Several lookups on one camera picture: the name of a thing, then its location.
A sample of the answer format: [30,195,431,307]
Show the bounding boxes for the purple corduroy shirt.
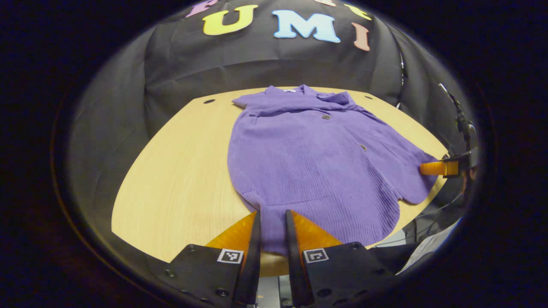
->
[227,84,439,256]

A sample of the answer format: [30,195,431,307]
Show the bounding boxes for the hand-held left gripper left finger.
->
[156,210,262,308]

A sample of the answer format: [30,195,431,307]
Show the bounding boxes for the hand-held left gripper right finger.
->
[286,209,401,308]

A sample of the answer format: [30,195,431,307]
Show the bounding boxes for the black backdrop cloth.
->
[66,0,474,261]

